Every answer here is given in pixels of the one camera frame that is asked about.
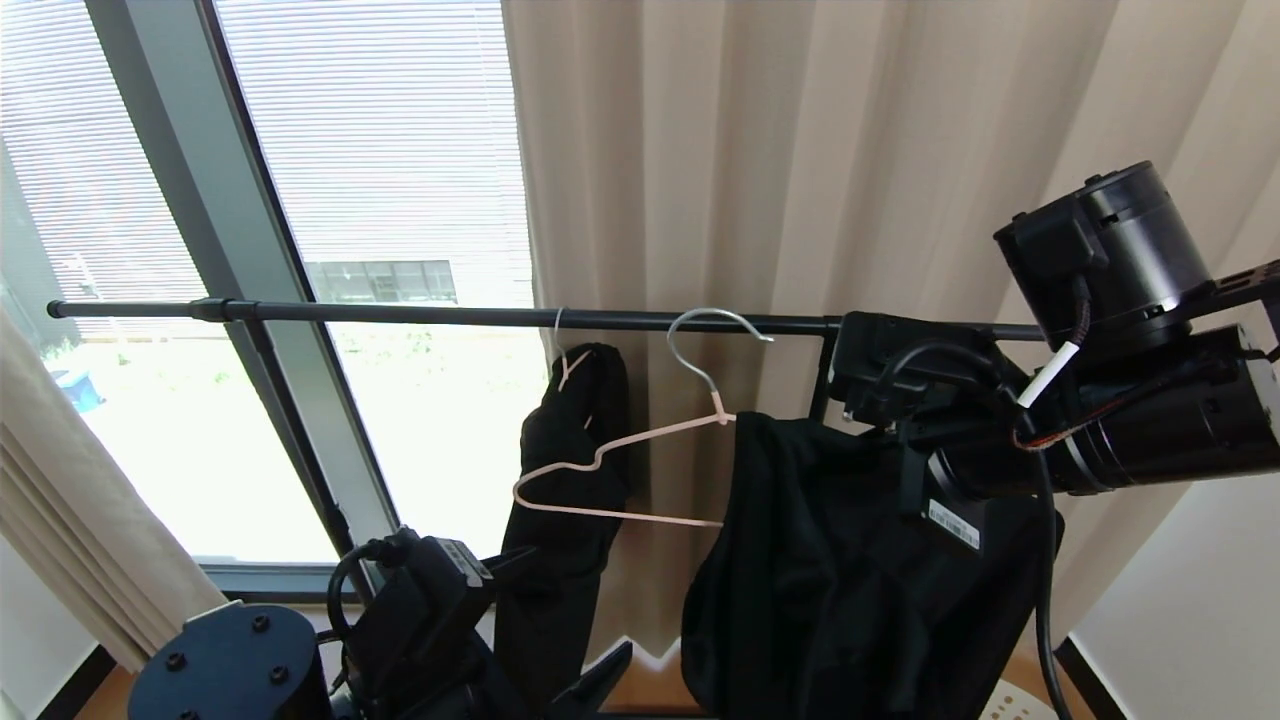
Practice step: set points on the black clothes rack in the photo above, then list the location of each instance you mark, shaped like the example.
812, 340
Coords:
400, 314

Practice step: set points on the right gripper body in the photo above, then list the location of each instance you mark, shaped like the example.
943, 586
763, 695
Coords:
1150, 430

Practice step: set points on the white laundry basket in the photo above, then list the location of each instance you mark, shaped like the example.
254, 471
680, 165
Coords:
1020, 705

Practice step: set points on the window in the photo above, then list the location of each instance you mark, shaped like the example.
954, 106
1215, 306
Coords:
380, 150

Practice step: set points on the pink clothes hanger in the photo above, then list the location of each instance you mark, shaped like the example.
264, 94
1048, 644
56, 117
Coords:
572, 365
719, 410

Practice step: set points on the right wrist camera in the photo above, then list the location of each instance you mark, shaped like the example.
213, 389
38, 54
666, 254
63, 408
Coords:
900, 370

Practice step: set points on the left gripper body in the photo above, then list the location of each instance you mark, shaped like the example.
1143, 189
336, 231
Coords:
490, 690

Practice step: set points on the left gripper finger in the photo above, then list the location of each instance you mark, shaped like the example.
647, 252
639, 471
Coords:
600, 680

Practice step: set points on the black garment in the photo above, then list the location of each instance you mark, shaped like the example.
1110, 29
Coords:
820, 580

